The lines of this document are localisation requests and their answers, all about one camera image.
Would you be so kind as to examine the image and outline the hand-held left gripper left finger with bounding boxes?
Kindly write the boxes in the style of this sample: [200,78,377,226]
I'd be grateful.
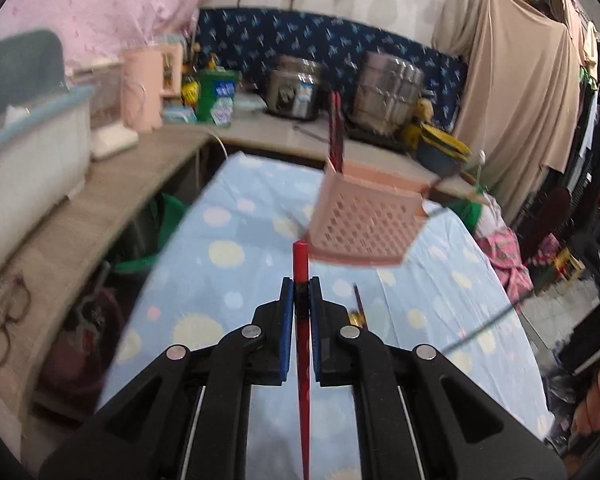
[37,275,296,480]

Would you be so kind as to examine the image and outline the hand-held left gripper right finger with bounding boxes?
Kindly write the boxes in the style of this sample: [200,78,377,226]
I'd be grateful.
[307,275,566,480]

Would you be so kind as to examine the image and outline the brown red chopstick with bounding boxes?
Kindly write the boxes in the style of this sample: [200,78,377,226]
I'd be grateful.
[352,282,371,334]

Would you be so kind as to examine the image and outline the bright red chopstick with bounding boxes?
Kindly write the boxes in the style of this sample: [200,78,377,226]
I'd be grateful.
[290,240,314,480]

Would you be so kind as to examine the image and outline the pink perforated utensil basket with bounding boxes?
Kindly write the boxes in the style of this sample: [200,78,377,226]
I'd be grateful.
[302,157,439,269]

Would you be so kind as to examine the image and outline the dark red chopstick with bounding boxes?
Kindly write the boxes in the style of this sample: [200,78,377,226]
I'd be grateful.
[328,90,339,166]
[334,92,346,171]

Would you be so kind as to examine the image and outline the blue printed tablecloth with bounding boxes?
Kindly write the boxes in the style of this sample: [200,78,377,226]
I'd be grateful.
[97,152,557,480]

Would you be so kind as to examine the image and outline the pink floral cloth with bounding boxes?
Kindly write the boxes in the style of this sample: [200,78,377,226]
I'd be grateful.
[474,209,537,302]

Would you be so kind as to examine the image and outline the dark chair back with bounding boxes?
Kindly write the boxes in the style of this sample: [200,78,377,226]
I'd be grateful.
[516,184,574,262]

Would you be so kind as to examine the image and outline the green plastic basin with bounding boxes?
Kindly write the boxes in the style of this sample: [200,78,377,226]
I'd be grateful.
[106,191,192,282]

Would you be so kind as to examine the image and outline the green cloth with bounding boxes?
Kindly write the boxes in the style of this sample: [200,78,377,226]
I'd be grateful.
[449,194,492,227]

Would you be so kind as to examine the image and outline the dark red gas cylinder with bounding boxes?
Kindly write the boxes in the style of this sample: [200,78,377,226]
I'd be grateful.
[44,284,127,397]

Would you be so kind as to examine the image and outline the wooden counter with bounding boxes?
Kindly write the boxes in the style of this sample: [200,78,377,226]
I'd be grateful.
[0,119,483,413]

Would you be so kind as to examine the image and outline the green carton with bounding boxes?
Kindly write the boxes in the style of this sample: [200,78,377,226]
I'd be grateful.
[197,67,242,127]

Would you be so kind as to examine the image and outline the yellow soft toy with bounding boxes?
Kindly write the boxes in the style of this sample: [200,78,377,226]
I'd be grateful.
[412,97,437,127]

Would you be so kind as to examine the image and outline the large steel pot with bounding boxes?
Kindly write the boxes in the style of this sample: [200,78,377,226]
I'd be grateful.
[352,51,427,137]

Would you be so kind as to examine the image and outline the white kitchen appliance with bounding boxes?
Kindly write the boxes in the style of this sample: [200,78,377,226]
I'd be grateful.
[87,59,142,162]

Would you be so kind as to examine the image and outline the eyeglasses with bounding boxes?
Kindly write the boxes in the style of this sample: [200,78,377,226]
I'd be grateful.
[0,274,32,367]

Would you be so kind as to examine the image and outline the beige hanging cloth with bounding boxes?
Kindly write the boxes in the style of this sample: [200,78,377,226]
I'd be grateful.
[431,0,587,222]

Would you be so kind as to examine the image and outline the pink electric kettle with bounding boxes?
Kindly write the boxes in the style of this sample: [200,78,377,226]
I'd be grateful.
[121,43,183,134]

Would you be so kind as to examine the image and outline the translucent storage box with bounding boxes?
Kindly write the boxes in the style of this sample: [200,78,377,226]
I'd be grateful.
[0,84,97,273]

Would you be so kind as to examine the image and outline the navy printed cloth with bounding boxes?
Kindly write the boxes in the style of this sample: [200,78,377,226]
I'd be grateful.
[195,7,470,128]

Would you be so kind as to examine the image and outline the grey cloth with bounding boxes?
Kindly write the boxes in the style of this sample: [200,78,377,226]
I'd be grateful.
[0,29,67,128]

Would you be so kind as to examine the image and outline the pink printed cloth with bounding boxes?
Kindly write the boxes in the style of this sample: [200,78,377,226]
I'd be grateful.
[0,0,248,82]

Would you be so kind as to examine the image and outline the white cable with switch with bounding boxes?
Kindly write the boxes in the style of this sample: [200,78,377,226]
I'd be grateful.
[472,149,491,196]

